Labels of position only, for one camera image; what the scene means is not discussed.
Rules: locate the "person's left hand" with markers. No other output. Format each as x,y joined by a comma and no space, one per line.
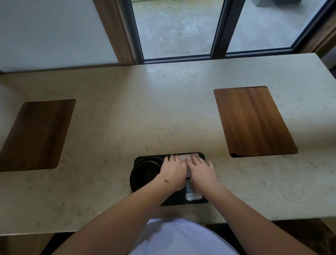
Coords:
172,172

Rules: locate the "person's right hand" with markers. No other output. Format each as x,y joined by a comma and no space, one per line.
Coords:
202,174

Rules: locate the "white paper napkin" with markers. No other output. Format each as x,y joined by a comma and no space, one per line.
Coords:
185,157

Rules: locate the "grey sachet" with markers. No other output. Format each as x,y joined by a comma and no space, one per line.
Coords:
193,196

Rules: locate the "black cup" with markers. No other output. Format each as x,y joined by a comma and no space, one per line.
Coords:
145,173

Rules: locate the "dark green tray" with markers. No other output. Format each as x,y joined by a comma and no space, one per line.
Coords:
173,199

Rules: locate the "black saucer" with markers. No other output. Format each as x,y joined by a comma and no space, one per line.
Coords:
132,181

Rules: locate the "person's right forearm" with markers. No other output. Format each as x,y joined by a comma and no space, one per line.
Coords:
257,226

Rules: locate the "person's left forearm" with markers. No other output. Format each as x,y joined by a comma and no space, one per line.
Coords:
113,223

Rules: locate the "person's white shirt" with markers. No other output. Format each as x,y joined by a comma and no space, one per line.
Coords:
181,239

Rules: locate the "brown wooden placemat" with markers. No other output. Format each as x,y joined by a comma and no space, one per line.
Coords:
36,134
254,120

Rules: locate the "dark grey outdoor box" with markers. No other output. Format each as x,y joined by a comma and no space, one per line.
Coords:
278,2

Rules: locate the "black window frame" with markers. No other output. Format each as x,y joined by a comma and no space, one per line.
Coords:
223,29

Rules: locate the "wooden wall post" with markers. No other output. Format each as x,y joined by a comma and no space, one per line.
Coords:
115,31
319,38

